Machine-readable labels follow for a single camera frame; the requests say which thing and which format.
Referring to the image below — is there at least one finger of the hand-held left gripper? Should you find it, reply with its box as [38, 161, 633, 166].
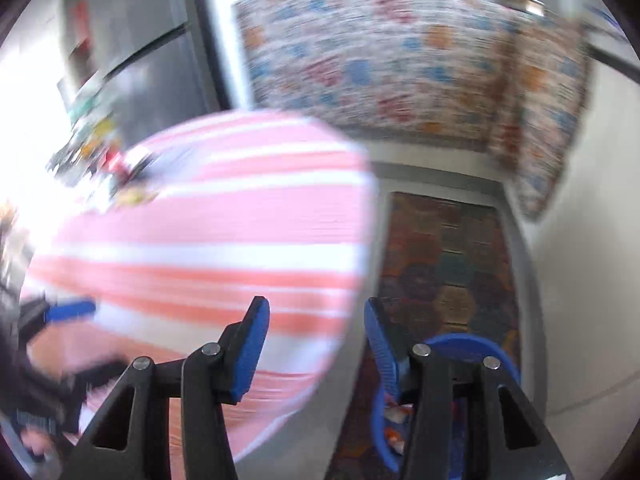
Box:
[17, 297, 97, 346]
[65, 356, 133, 392]

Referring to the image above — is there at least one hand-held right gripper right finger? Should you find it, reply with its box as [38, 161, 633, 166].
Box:
[364, 297, 576, 480]

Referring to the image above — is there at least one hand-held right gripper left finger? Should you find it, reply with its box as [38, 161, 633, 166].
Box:
[65, 296, 271, 480]

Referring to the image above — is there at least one orange snack packet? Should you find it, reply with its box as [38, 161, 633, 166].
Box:
[382, 402, 413, 456]

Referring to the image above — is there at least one blue plastic waste basket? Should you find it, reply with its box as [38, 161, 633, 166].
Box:
[370, 332, 522, 476]

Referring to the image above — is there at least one pink striped tablecloth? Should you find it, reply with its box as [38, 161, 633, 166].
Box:
[20, 110, 378, 466]

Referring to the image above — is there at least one hexagon patterned floor mat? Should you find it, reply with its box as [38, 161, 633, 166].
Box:
[330, 191, 521, 480]

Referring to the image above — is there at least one white kitchen cabinet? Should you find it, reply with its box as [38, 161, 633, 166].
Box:
[520, 10, 640, 411]

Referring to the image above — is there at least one grey refrigerator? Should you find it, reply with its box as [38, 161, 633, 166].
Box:
[60, 0, 221, 146]

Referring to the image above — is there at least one narrow patterned fringed cloth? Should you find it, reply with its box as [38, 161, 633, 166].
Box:
[487, 15, 596, 221]

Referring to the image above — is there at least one large patterned fringed cloth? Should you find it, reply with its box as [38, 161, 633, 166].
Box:
[232, 0, 516, 153]

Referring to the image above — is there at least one steel pot with lid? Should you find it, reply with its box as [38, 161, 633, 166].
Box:
[495, 0, 547, 17]

